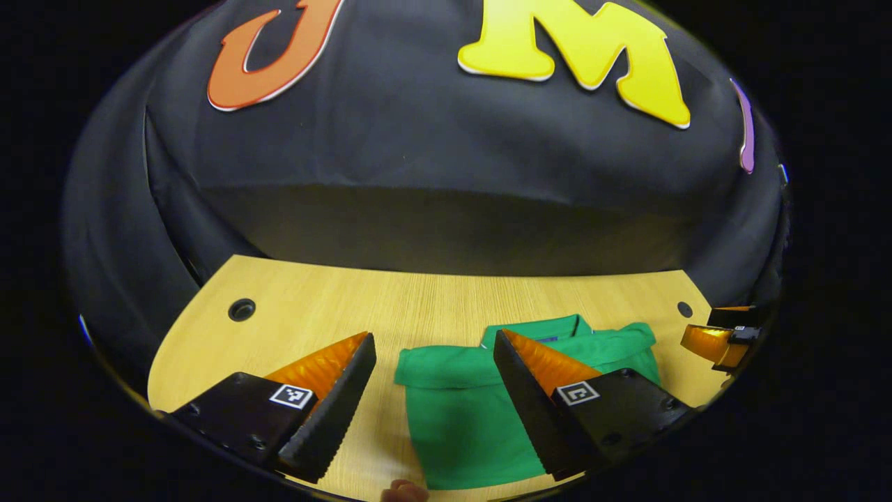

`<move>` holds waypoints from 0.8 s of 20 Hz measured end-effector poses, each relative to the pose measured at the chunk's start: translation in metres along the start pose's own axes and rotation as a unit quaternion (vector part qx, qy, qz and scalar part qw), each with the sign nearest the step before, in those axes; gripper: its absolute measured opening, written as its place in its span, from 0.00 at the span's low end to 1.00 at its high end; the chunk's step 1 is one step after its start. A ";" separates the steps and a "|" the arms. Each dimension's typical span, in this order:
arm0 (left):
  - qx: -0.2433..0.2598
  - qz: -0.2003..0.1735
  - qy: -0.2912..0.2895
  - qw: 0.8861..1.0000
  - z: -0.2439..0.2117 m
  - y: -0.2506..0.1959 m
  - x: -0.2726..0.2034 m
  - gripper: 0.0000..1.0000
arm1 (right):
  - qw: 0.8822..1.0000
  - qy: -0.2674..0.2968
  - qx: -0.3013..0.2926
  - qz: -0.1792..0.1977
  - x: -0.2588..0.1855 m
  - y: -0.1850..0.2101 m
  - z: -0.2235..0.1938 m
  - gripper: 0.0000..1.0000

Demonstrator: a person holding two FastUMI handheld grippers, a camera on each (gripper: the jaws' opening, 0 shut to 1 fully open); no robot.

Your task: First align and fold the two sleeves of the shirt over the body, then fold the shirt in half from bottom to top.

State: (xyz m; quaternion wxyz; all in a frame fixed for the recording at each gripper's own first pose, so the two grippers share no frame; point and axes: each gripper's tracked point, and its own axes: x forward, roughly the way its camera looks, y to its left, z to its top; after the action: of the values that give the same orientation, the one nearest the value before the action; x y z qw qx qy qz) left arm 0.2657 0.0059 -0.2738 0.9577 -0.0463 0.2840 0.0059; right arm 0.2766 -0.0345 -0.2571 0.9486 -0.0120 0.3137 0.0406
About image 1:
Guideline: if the green T-shirt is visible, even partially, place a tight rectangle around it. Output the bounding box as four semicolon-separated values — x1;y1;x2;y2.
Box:
394;314;661;490

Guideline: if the black backdrop cloth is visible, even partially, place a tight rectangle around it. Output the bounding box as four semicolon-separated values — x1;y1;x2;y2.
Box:
63;0;792;391

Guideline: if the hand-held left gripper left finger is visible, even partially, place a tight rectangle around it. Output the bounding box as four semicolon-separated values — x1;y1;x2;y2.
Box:
164;331;378;484

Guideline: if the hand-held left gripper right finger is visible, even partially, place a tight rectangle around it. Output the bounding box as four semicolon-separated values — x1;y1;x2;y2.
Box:
493;329;698;482

